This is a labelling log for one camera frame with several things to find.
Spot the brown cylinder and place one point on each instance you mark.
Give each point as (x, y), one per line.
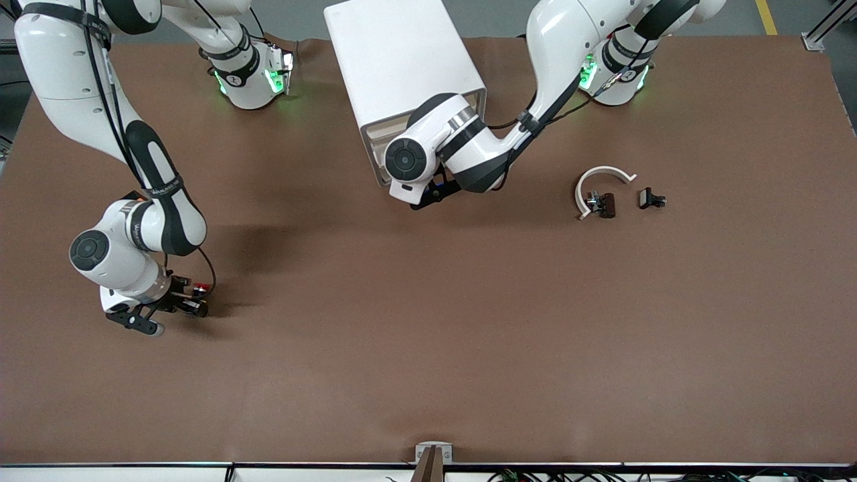
(608, 205)

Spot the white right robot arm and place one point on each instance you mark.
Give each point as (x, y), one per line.
(67, 67)

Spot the grey metal table bracket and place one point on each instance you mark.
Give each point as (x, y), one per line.
(434, 448)

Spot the aluminium frame profile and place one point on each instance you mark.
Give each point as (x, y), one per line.
(827, 30)

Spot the metal valve fitting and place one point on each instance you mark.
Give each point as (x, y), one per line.
(592, 201)

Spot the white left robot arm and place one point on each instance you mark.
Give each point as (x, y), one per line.
(556, 40)

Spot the brown table cover mat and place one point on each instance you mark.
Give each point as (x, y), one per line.
(402, 335)

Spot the black square push button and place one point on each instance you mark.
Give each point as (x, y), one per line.
(649, 199)

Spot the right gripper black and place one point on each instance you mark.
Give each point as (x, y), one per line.
(179, 295)

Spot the brown tapered post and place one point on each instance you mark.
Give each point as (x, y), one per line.
(430, 468)

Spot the white curved pipe clamp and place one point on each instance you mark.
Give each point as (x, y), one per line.
(602, 171)

